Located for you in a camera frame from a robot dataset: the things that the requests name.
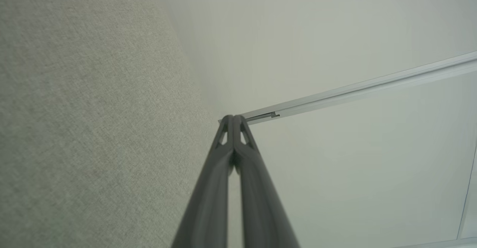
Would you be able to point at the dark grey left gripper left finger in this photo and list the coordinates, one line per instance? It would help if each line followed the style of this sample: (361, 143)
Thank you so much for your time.
(208, 210)

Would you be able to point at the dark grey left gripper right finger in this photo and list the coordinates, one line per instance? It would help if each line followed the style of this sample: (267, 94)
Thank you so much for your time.
(261, 218)

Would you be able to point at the grey fabric sofa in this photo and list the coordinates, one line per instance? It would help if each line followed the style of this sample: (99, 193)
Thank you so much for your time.
(93, 110)

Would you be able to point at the grey aluminium wall post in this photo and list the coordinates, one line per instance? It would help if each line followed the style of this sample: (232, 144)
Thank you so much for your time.
(354, 89)

